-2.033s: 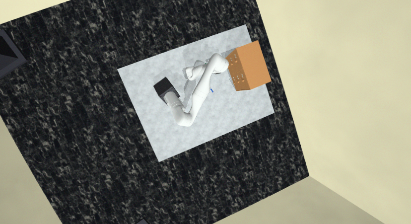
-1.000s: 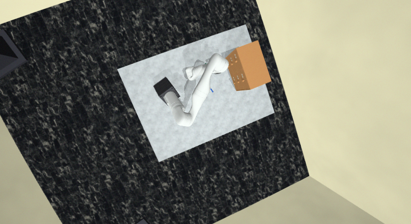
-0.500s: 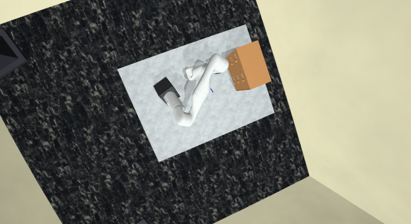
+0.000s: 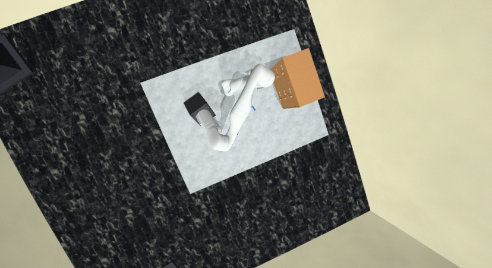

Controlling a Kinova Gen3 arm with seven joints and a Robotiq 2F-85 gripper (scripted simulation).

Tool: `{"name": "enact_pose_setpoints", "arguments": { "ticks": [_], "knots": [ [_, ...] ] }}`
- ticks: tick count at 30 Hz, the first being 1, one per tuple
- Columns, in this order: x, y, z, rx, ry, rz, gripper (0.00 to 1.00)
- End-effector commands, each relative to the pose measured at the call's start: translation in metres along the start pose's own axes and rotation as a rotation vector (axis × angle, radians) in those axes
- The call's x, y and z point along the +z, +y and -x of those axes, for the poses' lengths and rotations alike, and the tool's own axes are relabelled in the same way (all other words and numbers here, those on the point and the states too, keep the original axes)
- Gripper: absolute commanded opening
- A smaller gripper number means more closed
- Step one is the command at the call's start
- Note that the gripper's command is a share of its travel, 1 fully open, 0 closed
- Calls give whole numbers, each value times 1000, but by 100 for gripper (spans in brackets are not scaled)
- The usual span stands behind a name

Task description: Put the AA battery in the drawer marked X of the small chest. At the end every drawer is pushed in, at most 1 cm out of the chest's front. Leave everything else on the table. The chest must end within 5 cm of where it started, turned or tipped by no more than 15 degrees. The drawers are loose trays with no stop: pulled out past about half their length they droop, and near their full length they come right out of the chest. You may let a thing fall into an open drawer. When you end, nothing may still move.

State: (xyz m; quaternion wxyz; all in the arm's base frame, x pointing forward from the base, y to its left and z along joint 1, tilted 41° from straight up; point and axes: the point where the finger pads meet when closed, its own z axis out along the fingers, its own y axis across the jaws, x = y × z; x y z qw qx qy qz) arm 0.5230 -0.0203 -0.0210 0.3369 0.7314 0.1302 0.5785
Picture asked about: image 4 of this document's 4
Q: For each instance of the brown wooden drawer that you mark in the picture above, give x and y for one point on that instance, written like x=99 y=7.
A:
x=292 y=95
x=278 y=75
x=283 y=72
x=276 y=83
x=281 y=98
x=286 y=97

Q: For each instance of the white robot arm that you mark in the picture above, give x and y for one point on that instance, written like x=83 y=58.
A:
x=260 y=76

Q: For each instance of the brown wooden chest of drawers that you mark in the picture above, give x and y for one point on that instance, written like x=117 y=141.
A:
x=303 y=76

